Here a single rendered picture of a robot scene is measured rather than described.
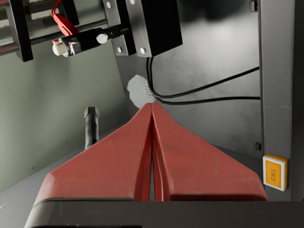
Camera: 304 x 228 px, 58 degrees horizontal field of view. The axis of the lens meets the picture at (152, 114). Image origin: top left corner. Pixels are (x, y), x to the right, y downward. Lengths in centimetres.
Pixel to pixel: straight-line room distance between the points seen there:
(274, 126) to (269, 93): 5
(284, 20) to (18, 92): 56
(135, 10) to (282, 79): 24
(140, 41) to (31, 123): 38
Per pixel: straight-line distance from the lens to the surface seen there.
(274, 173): 44
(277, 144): 42
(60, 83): 74
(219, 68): 57
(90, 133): 38
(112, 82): 82
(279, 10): 36
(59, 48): 42
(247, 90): 55
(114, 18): 51
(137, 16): 46
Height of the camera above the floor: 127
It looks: 35 degrees down
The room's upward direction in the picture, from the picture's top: 121 degrees counter-clockwise
